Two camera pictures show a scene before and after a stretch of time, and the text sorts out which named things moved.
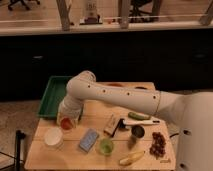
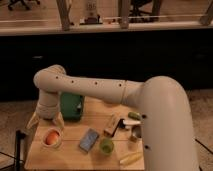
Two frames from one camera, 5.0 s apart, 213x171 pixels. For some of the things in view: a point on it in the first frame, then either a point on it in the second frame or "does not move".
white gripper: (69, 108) to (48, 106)
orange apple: (66, 123) to (52, 137)
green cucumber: (139, 116) does not move
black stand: (19, 136) does not move
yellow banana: (129, 159) does not move
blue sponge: (88, 140) does not move
